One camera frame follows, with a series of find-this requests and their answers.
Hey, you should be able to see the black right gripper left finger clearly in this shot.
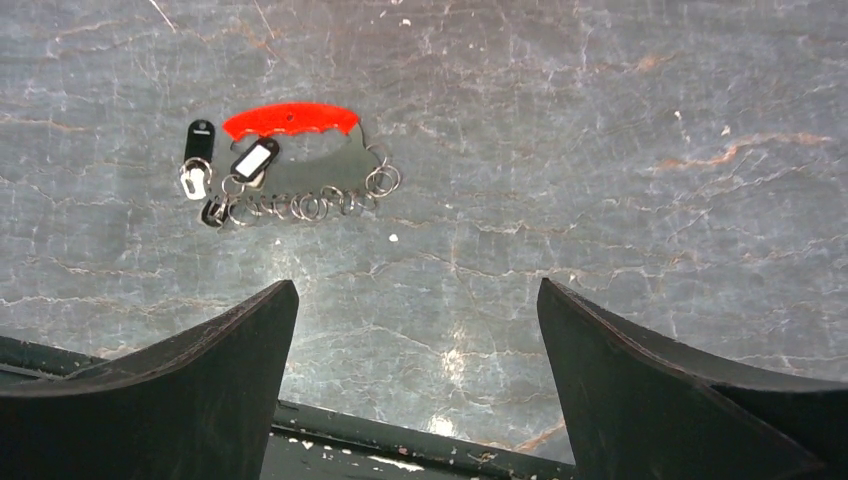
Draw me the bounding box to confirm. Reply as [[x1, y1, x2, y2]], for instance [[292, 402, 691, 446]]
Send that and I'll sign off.
[[1, 280, 299, 479]]

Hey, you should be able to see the silver key with black tag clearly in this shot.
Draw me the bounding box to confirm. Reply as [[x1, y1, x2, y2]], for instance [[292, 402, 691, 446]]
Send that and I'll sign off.
[[178, 119, 215, 201]]

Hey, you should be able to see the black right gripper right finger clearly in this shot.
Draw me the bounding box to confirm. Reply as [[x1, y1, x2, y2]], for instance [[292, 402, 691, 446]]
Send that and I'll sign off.
[[537, 279, 847, 479]]

